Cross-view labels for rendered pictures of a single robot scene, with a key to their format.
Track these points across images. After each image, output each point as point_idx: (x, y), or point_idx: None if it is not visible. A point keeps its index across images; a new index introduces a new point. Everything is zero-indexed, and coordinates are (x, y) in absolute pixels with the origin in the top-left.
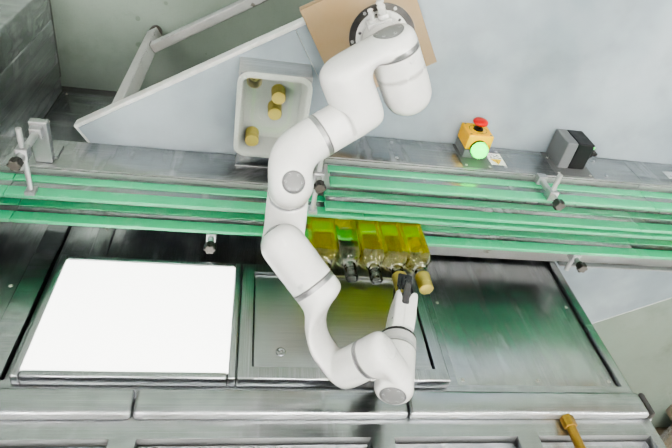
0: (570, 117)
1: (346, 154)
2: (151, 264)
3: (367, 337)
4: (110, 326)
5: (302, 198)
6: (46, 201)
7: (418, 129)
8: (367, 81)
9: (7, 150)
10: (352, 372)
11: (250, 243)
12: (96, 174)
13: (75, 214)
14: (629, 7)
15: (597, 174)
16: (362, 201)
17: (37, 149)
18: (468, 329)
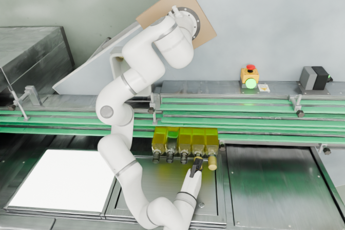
0: (312, 58)
1: (172, 91)
2: (82, 151)
3: (154, 200)
4: (54, 184)
5: (114, 120)
6: (40, 122)
7: (216, 74)
8: (145, 51)
9: (24, 100)
10: (146, 221)
11: (136, 139)
12: (57, 109)
13: (50, 128)
14: None
15: (333, 92)
16: (183, 116)
17: (32, 99)
18: (248, 189)
